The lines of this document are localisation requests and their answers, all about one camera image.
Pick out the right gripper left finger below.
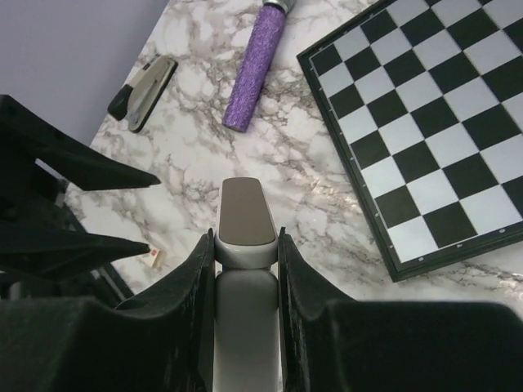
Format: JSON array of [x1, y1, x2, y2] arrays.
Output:
[[1, 233, 215, 391]]

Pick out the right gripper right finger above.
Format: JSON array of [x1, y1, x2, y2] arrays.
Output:
[[278, 232, 522, 391]]

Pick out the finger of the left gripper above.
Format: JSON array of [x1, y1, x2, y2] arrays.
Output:
[[1, 223, 150, 282], [1, 95, 160, 191]]

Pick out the white stapler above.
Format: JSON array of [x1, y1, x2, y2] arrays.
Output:
[[214, 177, 279, 391]]

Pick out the grey black stapler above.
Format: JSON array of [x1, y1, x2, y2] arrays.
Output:
[[107, 54, 178, 133]]

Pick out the purple glitter microphone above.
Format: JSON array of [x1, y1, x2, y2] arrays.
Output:
[[222, 0, 295, 132]]

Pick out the black white chessboard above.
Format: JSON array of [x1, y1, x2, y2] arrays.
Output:
[[298, 0, 522, 281]]

